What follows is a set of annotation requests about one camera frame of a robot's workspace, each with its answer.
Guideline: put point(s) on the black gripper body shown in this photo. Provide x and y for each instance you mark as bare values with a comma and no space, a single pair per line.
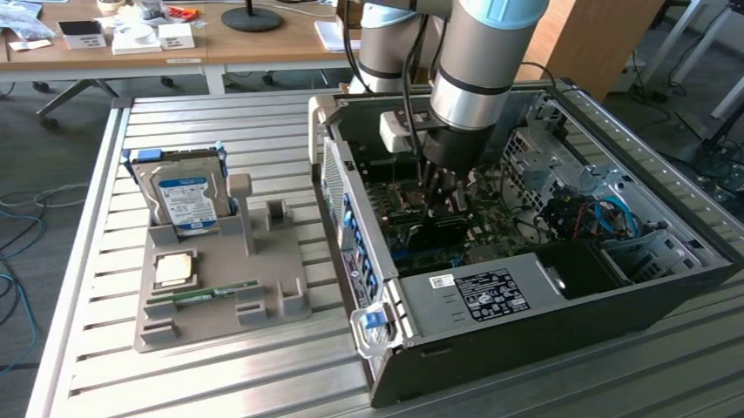
455,150

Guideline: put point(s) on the black graphics card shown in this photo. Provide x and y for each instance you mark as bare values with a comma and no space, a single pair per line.
438,239

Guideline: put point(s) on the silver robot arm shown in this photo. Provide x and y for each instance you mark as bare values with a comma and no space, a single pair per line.
472,78

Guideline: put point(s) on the metal socket cover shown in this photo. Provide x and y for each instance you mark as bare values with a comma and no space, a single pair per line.
459,201

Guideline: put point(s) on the CPU socket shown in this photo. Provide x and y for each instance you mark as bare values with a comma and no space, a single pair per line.
408,198

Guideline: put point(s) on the tall metal disk bay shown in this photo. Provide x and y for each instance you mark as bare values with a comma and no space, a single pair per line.
546,183

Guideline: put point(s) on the green motherboard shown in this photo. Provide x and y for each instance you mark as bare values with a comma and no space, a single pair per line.
494,231

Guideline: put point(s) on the blue expansion slot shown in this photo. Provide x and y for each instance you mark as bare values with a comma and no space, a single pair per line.
403,258

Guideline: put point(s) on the stack of papers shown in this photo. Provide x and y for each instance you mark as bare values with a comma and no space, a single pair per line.
334,41

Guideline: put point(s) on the wooden cabinet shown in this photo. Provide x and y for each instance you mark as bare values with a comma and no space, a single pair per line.
593,39

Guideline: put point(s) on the brown cardboard box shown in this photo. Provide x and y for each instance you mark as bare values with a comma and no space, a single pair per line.
348,22

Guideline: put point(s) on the black plastic shroud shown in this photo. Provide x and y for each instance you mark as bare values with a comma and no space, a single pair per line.
581,270

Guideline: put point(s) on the grey power supply unit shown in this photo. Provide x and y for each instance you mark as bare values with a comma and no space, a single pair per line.
440,305

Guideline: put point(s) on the low metal disk bay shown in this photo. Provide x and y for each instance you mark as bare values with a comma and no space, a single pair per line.
655,257

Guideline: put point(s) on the black round lamp base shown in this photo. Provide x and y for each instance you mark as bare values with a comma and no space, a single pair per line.
249,22

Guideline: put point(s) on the black open PC case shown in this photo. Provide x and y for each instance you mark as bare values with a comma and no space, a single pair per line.
522,348

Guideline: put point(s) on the grey parts rack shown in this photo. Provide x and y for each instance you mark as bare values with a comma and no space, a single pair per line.
232,270

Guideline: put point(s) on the hard disk in blue caddy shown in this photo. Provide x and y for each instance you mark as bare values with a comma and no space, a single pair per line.
183,196

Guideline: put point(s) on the green RAM stick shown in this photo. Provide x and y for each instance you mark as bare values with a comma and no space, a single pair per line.
203,294

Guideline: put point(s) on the plain white box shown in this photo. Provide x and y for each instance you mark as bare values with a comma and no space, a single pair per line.
175,37

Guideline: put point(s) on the silver CPU chip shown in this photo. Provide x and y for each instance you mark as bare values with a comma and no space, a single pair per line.
173,270

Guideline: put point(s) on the orange plastic item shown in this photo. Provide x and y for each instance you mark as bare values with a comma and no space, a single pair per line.
183,13

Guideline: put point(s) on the white box with tape roll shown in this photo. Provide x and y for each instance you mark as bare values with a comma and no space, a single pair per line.
136,39

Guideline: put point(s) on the white box with black top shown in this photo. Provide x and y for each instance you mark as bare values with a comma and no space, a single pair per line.
81,32

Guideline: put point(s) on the wooden desk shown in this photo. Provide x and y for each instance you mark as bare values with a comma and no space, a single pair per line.
57,58

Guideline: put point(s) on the white paper card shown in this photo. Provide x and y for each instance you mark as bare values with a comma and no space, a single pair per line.
29,45

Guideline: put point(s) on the clear plastic bag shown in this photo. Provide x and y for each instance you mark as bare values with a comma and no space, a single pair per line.
22,22

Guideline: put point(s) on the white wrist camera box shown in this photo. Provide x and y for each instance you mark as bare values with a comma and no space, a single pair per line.
395,130

